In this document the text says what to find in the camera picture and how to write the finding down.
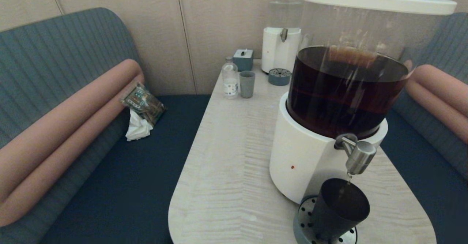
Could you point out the large silver dispenser tap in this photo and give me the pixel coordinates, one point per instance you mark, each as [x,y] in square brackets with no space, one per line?
[360,156]

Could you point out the black plastic cup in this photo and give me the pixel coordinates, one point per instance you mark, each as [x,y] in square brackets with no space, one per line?
[340,209]

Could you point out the grey-green cup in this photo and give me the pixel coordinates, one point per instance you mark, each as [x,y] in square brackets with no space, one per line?
[247,85]

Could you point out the clear plastic bottle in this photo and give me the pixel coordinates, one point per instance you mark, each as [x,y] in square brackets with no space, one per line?
[230,83]

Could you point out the blue-grey tissue box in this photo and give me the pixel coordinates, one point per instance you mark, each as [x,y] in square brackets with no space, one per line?
[243,61]

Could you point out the small grey drip tray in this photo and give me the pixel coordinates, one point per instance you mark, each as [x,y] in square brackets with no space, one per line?
[278,77]

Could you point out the small white clear dispenser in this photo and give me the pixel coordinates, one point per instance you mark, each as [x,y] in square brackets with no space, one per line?
[274,50]

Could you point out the large dispenser with dark tea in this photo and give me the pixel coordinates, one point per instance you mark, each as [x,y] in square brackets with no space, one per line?
[307,156]

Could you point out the green snack packet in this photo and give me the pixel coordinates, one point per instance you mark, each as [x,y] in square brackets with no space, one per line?
[144,103]

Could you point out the small silver dispenser tap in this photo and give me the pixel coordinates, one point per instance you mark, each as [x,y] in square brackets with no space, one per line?
[283,34]

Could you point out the crumpled white tissue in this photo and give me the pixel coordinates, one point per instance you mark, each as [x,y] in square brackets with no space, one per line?
[138,128]

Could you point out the large grey perforated drip tray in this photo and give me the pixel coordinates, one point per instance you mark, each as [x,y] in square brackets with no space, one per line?
[303,218]

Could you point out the pink cylindrical bolster cushion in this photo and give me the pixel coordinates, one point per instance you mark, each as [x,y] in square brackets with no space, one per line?
[73,114]
[442,83]
[438,109]
[55,164]

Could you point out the teal upholstered bench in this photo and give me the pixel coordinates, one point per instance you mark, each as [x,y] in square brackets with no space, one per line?
[55,53]
[451,42]

